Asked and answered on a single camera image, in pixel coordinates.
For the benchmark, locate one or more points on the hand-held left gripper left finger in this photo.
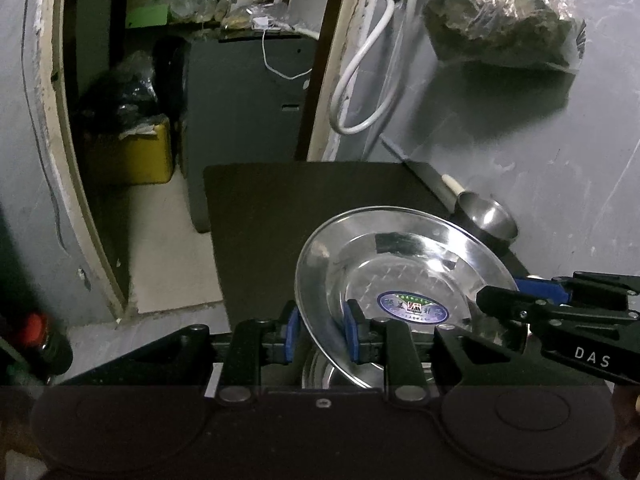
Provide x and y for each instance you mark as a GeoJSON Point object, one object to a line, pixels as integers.
{"type": "Point", "coordinates": [290, 335]}

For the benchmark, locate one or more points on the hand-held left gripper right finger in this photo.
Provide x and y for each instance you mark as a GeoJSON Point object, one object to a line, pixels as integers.
{"type": "Point", "coordinates": [356, 335]}

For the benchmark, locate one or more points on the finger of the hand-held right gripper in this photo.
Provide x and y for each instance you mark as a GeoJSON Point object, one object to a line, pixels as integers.
{"type": "Point", "coordinates": [505, 305]}
{"type": "Point", "coordinates": [542, 287]}

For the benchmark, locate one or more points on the plain steel plate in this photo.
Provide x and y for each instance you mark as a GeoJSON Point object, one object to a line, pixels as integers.
{"type": "Point", "coordinates": [325, 372]}

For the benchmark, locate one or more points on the steel plate with blue sticker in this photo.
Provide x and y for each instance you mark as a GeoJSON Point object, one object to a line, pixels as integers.
{"type": "Point", "coordinates": [430, 265]}

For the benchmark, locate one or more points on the steel bowl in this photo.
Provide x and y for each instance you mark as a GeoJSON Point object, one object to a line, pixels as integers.
{"type": "Point", "coordinates": [487, 215]}

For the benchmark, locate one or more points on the dark grey cabinet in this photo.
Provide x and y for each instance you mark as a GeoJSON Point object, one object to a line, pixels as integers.
{"type": "Point", "coordinates": [240, 110]}

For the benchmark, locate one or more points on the yellow box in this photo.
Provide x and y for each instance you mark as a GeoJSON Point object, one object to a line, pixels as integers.
{"type": "Point", "coordinates": [132, 155]}

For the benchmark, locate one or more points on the red-capped bottle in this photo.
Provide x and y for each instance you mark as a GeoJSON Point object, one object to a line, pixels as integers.
{"type": "Point", "coordinates": [45, 342]}

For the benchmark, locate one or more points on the clear bag of dark contents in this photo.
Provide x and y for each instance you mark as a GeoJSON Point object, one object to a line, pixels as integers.
{"type": "Point", "coordinates": [500, 15]}

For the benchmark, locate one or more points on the black plastic bag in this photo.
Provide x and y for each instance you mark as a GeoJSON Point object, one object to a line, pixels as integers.
{"type": "Point", "coordinates": [122, 85]}

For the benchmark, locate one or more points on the pile of plastic packets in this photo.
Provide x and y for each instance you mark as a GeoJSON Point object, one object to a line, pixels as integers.
{"type": "Point", "coordinates": [220, 10]}

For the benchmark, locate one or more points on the green box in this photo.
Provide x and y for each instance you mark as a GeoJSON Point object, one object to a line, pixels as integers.
{"type": "Point", "coordinates": [147, 16]}

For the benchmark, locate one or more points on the wooden door frame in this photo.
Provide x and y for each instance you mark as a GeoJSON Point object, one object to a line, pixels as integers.
{"type": "Point", "coordinates": [75, 170]}

